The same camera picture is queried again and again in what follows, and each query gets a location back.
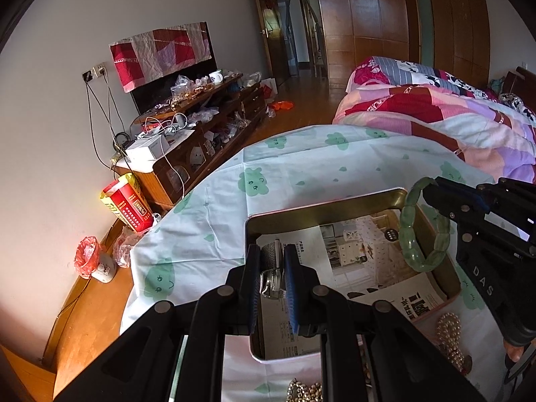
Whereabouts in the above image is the wooden TV cabinet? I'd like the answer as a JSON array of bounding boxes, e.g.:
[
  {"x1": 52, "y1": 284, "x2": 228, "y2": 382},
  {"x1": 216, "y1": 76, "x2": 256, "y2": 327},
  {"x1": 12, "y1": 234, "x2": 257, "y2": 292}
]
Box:
[{"x1": 114, "y1": 74, "x2": 265, "y2": 210}]

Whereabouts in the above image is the pink Genji tin box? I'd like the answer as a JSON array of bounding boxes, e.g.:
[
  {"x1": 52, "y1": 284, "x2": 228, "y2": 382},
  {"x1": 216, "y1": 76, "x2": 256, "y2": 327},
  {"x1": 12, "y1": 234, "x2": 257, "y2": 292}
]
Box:
[{"x1": 245, "y1": 188, "x2": 461, "y2": 363}]

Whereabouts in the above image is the paper leaflet in tin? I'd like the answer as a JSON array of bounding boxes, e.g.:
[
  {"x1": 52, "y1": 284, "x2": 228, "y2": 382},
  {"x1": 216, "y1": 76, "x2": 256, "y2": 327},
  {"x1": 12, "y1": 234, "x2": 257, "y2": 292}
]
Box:
[{"x1": 252, "y1": 210, "x2": 447, "y2": 361}]

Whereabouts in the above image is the silver metal watch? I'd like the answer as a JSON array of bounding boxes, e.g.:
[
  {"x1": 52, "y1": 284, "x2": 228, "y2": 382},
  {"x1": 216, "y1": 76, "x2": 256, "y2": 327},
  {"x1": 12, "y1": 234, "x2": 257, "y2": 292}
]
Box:
[{"x1": 260, "y1": 239, "x2": 285, "y2": 300}]

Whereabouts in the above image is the red plastic bag bin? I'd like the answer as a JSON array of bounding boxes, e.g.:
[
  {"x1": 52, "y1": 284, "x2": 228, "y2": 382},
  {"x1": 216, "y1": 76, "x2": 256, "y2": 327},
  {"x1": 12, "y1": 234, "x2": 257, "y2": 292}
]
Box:
[{"x1": 74, "y1": 236, "x2": 117, "y2": 283}]

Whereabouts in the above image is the pearl necklace red tassel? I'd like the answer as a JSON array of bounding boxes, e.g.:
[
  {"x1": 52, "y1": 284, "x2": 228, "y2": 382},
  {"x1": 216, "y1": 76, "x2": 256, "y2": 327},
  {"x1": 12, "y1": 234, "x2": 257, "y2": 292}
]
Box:
[{"x1": 435, "y1": 312, "x2": 472, "y2": 376}]

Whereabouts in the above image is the gold bead bracelet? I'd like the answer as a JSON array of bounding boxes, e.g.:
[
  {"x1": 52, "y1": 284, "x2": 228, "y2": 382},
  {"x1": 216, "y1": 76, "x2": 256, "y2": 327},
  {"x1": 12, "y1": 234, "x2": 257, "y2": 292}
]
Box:
[{"x1": 286, "y1": 377, "x2": 325, "y2": 402}]

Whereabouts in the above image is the wall power socket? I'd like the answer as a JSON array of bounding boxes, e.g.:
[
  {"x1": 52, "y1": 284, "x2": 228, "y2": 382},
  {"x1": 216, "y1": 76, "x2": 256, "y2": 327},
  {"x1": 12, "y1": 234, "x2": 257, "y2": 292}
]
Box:
[{"x1": 82, "y1": 64, "x2": 106, "y2": 83}]

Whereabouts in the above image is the red yellow carton box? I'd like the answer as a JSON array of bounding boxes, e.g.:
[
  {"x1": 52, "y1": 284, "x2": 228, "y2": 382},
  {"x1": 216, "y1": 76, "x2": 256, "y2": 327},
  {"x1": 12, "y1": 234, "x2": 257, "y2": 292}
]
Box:
[{"x1": 99, "y1": 173, "x2": 153, "y2": 232}]

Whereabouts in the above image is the television with patchwork cover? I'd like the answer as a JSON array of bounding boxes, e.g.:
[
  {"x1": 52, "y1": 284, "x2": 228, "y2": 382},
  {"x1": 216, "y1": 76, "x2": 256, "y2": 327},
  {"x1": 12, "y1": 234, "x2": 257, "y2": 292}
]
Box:
[{"x1": 109, "y1": 22, "x2": 217, "y2": 115}]

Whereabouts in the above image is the wooden bedroom door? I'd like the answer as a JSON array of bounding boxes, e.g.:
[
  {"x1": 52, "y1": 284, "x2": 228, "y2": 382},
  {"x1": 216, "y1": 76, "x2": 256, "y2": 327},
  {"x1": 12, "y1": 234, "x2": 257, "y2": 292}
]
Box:
[{"x1": 255, "y1": 0, "x2": 291, "y2": 86}]

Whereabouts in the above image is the white device box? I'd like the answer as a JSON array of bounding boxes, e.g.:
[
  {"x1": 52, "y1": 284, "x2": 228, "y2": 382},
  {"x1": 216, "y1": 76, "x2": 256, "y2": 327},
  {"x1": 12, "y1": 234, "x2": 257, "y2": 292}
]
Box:
[{"x1": 125, "y1": 134, "x2": 169, "y2": 162}]

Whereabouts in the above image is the dark wooden headboard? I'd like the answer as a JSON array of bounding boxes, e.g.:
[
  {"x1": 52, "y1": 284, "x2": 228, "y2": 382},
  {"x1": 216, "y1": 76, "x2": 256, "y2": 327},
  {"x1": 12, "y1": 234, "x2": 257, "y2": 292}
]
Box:
[{"x1": 502, "y1": 66, "x2": 536, "y2": 112}]

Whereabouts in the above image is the green jade bangle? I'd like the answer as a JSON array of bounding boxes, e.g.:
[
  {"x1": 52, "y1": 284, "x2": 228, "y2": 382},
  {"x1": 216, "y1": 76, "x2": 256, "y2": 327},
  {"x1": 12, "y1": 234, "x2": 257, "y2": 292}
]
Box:
[{"x1": 399, "y1": 177, "x2": 451, "y2": 272}]

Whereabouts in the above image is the pink patchwork quilt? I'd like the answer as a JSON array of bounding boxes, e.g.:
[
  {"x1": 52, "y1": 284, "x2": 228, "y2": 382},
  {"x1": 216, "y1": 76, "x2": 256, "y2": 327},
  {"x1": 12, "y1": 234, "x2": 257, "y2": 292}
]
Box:
[{"x1": 333, "y1": 56, "x2": 535, "y2": 183}]

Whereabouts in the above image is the brown wooden wardrobe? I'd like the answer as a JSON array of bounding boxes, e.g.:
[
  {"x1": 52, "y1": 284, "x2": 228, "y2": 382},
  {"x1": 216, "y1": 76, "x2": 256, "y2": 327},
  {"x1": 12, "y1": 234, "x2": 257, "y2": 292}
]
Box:
[{"x1": 318, "y1": 0, "x2": 490, "y2": 88}]

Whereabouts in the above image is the white green cloud tablecloth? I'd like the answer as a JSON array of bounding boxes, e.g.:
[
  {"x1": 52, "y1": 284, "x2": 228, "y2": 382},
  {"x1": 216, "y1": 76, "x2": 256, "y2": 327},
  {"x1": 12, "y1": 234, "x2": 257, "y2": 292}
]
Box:
[{"x1": 120, "y1": 125, "x2": 512, "y2": 401}]

